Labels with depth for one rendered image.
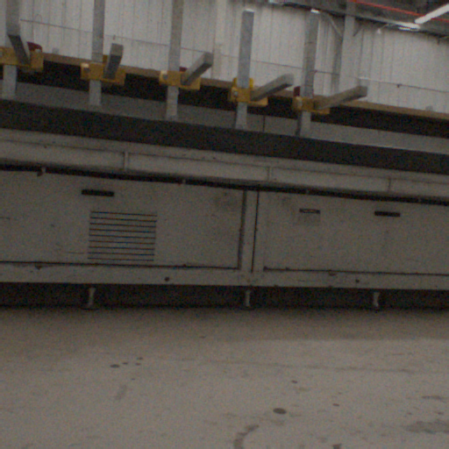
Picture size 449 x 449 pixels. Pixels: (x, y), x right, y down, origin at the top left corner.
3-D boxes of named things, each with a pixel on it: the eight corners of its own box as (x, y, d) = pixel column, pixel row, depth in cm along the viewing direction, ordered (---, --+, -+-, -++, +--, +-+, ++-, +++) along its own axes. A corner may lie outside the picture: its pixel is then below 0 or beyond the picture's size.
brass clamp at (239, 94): (267, 105, 170) (268, 90, 169) (231, 100, 166) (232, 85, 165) (260, 108, 176) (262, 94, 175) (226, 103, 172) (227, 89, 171)
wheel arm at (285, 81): (294, 88, 142) (295, 73, 142) (283, 86, 141) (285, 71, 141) (244, 110, 184) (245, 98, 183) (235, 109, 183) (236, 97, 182)
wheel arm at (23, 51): (21, 39, 120) (21, 22, 120) (5, 37, 119) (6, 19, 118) (33, 77, 161) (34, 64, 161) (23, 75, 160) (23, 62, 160)
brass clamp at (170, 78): (200, 89, 162) (201, 74, 162) (160, 83, 158) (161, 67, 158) (195, 92, 168) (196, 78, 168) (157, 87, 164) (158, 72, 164)
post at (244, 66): (243, 148, 170) (254, 9, 167) (234, 147, 169) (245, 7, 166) (240, 149, 173) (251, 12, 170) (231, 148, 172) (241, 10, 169)
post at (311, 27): (308, 144, 177) (319, 10, 174) (299, 143, 176) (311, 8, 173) (303, 145, 180) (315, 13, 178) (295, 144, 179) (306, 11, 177)
